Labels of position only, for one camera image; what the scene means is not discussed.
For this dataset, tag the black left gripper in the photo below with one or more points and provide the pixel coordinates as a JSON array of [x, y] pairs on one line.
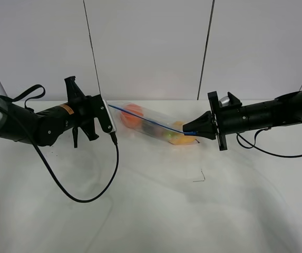
[[86, 109]]

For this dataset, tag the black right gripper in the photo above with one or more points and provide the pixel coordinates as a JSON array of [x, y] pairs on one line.
[[226, 120]]

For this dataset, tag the clear zip bag blue seal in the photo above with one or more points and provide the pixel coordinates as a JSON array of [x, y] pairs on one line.
[[151, 117]]

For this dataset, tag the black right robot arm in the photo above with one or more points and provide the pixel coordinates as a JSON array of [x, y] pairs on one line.
[[281, 111]]

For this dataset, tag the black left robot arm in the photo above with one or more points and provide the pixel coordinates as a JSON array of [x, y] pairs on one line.
[[22, 124]]

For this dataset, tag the yellow lemon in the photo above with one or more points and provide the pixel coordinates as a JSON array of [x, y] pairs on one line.
[[179, 138]]

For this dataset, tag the orange fruit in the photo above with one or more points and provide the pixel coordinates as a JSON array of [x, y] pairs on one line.
[[129, 120]]

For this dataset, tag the purple eggplant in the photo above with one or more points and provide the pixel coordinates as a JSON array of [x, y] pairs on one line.
[[152, 129]]

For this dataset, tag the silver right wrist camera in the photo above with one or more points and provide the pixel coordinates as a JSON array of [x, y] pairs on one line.
[[224, 101]]

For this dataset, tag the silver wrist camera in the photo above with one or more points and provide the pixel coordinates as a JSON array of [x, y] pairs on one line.
[[111, 124], [224, 101]]

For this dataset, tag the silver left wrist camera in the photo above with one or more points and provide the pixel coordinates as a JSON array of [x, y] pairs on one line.
[[111, 124]]

